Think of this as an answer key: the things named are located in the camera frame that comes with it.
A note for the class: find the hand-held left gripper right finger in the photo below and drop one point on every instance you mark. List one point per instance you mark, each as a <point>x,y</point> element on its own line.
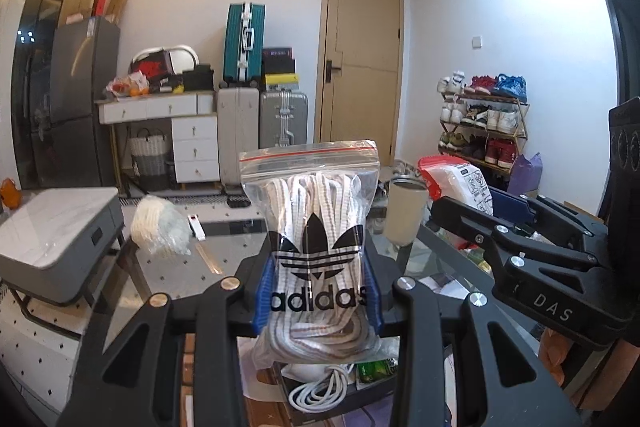
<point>373,307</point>

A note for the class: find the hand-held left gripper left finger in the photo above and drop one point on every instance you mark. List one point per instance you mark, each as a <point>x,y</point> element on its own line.
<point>263,299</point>

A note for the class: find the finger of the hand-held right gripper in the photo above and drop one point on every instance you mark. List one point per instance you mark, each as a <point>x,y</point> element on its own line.
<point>465,222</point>
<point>565,227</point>

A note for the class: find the red-topped white printed bag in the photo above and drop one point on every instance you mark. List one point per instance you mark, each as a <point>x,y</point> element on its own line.
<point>462,182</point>

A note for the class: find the black storage box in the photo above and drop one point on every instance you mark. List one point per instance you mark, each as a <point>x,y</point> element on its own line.
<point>372,389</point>

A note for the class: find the zip bag of white shoelaces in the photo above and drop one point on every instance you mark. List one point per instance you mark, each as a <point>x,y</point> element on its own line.
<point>312,217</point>

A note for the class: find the person's right forearm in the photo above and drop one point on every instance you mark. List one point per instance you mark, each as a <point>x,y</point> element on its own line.
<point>612,377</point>

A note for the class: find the person's right hand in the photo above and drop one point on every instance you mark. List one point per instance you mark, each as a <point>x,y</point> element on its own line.
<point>555,357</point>

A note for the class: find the beige tumbler cup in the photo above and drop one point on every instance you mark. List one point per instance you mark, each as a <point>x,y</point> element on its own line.
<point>404,212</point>

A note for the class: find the green packet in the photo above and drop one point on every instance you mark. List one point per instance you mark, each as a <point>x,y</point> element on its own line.
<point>375,371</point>

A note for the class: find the purple shopping bag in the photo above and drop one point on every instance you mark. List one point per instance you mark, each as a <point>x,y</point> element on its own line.
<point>526,174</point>

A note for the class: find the small white tag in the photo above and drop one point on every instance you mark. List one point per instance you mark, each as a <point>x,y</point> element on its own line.
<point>197,228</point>

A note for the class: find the shoe rack with shoes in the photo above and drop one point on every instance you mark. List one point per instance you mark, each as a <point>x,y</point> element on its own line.
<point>482,117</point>

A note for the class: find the light grey suitcase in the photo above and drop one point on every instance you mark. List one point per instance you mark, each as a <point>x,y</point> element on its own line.
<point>237,132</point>

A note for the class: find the white desk with drawers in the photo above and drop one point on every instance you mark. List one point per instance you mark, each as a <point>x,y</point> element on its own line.
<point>195,142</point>

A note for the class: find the white woven laundry basket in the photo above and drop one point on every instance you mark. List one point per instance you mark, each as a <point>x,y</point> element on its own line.
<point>149,157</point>

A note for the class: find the wooden door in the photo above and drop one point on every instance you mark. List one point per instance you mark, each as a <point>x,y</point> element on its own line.
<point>360,72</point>

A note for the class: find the yellow black box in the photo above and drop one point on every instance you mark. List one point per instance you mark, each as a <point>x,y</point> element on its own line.
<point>282,81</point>

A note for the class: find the grey marble-top side table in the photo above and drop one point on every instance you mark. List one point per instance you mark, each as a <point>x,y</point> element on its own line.
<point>55,227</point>

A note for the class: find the plain black box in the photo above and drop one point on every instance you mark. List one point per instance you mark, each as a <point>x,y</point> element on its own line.
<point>198,78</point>

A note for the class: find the black box with red print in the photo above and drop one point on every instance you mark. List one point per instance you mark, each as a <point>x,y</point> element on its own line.
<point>278,59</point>

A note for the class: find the white plastic seat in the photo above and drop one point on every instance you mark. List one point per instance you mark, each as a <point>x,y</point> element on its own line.
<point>182,57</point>

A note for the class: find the teal suitcase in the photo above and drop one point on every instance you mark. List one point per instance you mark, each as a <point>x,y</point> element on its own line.
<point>243,44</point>

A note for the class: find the red black bag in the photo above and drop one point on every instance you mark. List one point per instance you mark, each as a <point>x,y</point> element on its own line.
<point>152,67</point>

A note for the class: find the dark grey refrigerator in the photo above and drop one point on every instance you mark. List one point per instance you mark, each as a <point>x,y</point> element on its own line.
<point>82,107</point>

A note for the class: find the orange toy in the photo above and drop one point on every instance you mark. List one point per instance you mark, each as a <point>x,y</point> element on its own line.
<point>10,196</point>

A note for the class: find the brown cardboard box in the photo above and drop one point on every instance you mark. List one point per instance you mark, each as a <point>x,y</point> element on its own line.
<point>119,4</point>

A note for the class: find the red flat box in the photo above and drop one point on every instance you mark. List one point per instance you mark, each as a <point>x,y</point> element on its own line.
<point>101,1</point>

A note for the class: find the dark glass cabinet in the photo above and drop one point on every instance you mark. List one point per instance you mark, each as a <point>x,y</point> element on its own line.
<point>42,32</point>

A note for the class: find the white wall switch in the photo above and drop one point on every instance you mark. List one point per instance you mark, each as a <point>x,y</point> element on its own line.
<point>477,41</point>

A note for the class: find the silver aluminium-frame suitcase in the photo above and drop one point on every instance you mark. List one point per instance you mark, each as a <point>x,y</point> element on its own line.
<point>282,117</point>

